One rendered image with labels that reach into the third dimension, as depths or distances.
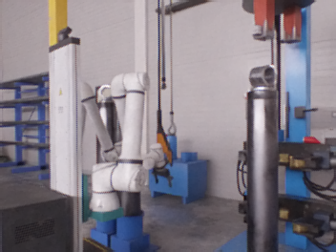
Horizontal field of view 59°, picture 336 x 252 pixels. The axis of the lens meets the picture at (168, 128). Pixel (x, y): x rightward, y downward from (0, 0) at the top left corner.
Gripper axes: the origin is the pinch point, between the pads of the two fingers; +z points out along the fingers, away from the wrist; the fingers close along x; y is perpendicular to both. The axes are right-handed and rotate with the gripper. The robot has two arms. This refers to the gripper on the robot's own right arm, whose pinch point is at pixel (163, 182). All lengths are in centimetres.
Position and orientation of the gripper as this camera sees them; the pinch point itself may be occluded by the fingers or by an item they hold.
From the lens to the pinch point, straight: 235.0
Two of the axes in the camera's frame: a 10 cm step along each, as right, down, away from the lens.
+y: -5.8, 4.2, -7.0
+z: 1.6, 9.0, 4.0
